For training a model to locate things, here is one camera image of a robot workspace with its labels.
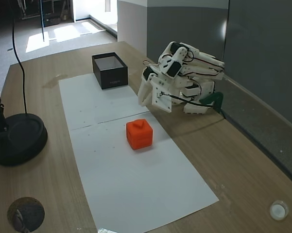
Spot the blue pole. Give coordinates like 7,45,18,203
39,0,45,41

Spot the small white round cap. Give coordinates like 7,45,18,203
269,200,289,221

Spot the black camera cable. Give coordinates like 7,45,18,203
160,93,214,108

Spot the white paper sheet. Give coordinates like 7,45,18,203
58,72,150,131
69,112,220,231

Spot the black stand cable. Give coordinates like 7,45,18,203
11,0,28,115

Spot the dark brown open box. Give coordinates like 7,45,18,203
91,51,129,91

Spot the black round stand base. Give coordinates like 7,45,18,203
0,113,49,166

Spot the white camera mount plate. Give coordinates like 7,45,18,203
151,77,173,114

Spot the orange cube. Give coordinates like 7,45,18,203
125,118,154,150

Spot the round table grommet hole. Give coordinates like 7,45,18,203
6,197,46,233

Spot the green table clamp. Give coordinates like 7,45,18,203
200,92,224,112

